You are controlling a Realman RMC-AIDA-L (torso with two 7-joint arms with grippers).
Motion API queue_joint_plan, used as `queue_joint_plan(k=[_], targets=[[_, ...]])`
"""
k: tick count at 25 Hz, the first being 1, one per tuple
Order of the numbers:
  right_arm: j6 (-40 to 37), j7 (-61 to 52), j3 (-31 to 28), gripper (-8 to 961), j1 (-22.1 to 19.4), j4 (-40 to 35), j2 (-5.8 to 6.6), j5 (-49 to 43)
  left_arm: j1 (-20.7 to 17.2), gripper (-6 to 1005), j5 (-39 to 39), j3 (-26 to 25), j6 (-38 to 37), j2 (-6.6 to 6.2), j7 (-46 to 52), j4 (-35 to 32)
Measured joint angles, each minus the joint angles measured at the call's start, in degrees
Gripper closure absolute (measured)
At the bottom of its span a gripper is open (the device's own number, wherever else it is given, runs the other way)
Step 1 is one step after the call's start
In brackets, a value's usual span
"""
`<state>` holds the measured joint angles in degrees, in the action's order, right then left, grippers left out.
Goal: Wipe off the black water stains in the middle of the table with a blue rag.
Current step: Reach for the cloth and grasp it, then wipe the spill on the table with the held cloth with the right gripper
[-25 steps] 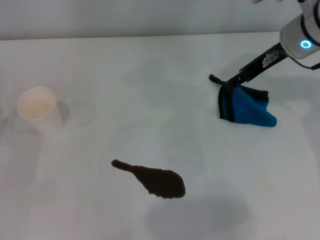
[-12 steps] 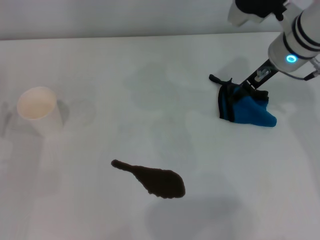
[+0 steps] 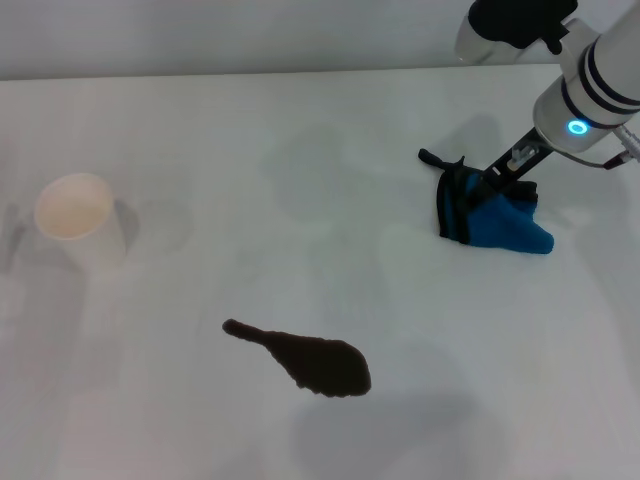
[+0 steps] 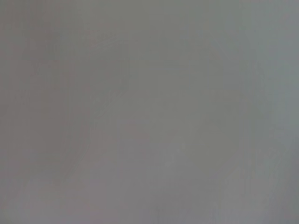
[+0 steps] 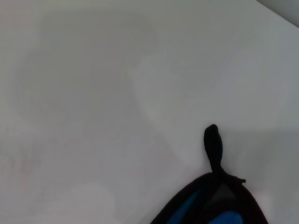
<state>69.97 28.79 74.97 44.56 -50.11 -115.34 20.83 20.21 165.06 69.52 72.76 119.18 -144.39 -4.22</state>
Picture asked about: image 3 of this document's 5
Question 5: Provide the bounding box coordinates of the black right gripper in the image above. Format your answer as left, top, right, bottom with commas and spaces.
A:
464, 126, 553, 212

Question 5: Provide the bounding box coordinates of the blue rag with black trim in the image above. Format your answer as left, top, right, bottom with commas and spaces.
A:
417, 147, 556, 258

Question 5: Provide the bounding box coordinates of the white paper cup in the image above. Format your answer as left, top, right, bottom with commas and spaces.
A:
33, 172, 127, 275

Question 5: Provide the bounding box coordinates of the black water stain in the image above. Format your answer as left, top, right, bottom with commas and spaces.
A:
221, 318, 373, 400

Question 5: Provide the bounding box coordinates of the thin grey wrist cable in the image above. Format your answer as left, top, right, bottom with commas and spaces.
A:
601, 124, 640, 171

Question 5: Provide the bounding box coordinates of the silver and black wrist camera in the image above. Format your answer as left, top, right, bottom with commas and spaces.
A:
454, 0, 580, 65

